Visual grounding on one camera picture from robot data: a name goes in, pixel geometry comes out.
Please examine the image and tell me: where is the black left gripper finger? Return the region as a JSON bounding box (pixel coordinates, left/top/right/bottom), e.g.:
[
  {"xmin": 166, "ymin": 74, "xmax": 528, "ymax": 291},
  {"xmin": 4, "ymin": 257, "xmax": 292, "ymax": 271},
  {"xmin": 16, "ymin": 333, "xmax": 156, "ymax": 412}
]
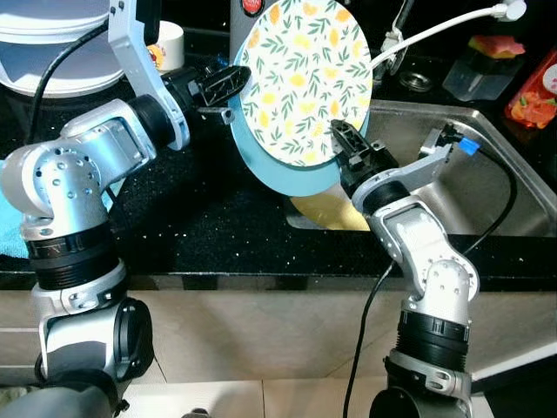
[{"xmin": 201, "ymin": 65, "xmax": 254, "ymax": 111}]

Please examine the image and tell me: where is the white printed mug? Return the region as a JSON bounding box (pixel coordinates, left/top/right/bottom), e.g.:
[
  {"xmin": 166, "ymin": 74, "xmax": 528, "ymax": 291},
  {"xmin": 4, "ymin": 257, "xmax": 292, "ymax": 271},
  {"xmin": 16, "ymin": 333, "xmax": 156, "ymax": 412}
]
[{"xmin": 148, "ymin": 19, "xmax": 185, "ymax": 72}]

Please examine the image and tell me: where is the black side cabinet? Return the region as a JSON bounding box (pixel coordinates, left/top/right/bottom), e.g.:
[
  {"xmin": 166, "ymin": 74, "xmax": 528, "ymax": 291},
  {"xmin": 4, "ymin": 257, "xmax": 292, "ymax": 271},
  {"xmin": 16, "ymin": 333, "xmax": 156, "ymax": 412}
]
[{"xmin": 474, "ymin": 353, "xmax": 557, "ymax": 418}]

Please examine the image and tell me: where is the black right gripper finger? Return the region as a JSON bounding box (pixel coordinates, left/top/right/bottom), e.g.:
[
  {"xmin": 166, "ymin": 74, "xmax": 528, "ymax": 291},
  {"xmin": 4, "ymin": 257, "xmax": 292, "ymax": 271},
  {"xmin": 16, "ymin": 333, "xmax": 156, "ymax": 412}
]
[{"xmin": 328, "ymin": 119, "xmax": 374, "ymax": 173}]

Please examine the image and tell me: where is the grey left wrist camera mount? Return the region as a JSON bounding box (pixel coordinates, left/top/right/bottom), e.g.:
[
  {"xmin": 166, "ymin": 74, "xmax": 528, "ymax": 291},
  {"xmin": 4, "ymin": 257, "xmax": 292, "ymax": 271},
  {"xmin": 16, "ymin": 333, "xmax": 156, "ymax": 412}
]
[{"xmin": 107, "ymin": 0, "xmax": 192, "ymax": 152}]

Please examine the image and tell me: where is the white curved faucet hose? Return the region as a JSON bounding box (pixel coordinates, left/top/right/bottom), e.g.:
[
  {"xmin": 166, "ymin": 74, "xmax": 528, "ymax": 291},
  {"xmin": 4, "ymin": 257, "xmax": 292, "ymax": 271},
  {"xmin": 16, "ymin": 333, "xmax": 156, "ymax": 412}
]
[{"xmin": 367, "ymin": 0, "xmax": 529, "ymax": 71}]

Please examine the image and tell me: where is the stainless steel sink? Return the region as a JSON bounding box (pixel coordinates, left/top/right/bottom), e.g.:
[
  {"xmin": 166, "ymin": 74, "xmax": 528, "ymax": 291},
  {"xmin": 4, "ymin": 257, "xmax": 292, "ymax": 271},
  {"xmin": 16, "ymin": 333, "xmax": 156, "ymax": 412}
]
[{"xmin": 283, "ymin": 98, "xmax": 557, "ymax": 238}]

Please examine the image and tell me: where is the grey tumbler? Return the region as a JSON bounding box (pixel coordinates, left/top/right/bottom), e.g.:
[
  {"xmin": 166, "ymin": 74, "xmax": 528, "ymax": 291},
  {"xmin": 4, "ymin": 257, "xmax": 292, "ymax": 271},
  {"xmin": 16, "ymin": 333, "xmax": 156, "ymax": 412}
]
[{"xmin": 228, "ymin": 0, "xmax": 266, "ymax": 66}]

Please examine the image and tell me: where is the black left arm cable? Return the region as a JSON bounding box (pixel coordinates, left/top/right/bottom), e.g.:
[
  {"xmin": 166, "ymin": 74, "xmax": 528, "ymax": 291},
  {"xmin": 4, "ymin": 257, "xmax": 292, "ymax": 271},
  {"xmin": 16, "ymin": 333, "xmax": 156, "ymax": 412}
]
[{"xmin": 26, "ymin": 17, "xmax": 118, "ymax": 149}]

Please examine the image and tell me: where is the metal faucet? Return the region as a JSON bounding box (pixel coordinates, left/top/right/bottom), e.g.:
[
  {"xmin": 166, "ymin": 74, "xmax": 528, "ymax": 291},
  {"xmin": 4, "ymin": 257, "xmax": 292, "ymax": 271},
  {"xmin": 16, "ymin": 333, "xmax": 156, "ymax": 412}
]
[{"xmin": 379, "ymin": 0, "xmax": 419, "ymax": 84}]

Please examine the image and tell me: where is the round metal sink hole cover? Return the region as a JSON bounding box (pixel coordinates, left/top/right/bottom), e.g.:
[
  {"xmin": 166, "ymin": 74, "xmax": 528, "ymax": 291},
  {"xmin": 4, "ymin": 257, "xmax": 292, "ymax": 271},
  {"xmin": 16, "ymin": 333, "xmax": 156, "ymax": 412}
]
[{"xmin": 399, "ymin": 72, "xmax": 433, "ymax": 94}]

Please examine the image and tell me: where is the pale yellow plate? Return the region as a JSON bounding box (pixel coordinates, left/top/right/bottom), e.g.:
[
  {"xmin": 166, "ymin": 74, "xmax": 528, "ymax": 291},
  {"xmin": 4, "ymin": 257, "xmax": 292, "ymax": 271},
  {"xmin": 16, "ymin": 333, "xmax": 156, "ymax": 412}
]
[{"xmin": 290, "ymin": 187, "xmax": 373, "ymax": 233}]

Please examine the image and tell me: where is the grey kitchen base cabinet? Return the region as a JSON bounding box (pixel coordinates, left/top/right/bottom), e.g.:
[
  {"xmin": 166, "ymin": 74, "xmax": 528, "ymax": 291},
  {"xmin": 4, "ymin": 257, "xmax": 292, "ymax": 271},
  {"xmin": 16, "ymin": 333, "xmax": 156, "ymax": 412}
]
[{"xmin": 0, "ymin": 287, "xmax": 557, "ymax": 384}]

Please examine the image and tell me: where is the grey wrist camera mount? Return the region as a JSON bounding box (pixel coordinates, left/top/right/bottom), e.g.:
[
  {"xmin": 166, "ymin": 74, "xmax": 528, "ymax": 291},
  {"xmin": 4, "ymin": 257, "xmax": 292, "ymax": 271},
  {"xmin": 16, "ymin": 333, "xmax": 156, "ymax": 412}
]
[
  {"xmin": 352, "ymin": 129, "xmax": 458, "ymax": 214},
  {"xmin": 107, "ymin": 0, "xmax": 192, "ymax": 152}
]

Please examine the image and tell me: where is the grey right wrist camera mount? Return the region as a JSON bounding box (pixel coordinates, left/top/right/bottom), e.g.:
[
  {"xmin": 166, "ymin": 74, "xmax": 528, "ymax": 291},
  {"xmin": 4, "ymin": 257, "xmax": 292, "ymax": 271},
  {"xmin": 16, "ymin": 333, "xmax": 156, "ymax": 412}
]
[{"xmin": 352, "ymin": 129, "xmax": 458, "ymax": 214}]

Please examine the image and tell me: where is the teal towel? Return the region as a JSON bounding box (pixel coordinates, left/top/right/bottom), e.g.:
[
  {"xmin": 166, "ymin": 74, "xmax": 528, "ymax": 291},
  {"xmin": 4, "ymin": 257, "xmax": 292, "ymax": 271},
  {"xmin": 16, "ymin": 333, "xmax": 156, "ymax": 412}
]
[{"xmin": 0, "ymin": 179, "xmax": 121, "ymax": 260}]

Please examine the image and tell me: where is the pink yellow sponge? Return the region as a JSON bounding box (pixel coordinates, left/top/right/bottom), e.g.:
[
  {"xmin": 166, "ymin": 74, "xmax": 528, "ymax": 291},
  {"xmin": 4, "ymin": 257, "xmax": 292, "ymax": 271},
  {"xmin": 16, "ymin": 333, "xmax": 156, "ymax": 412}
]
[{"xmin": 468, "ymin": 35, "xmax": 527, "ymax": 60}]

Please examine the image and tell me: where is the clear sponge holder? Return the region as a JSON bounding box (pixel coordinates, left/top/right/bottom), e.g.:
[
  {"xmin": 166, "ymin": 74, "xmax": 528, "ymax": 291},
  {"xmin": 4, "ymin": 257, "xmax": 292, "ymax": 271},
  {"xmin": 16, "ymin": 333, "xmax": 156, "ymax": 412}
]
[{"xmin": 442, "ymin": 48, "xmax": 523, "ymax": 103}]

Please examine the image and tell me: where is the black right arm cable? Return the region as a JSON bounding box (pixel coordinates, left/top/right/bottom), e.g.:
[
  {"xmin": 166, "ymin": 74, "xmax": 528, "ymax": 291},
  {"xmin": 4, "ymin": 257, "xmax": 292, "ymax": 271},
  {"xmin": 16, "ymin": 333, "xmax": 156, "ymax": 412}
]
[{"xmin": 344, "ymin": 135, "xmax": 520, "ymax": 418}]

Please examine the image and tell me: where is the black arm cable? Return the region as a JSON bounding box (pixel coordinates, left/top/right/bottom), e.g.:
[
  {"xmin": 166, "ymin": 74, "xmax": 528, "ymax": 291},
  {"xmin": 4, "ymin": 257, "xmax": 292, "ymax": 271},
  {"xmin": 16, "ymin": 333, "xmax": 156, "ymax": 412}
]
[
  {"xmin": 26, "ymin": 17, "xmax": 118, "ymax": 149},
  {"xmin": 344, "ymin": 135, "xmax": 520, "ymax": 418}
]

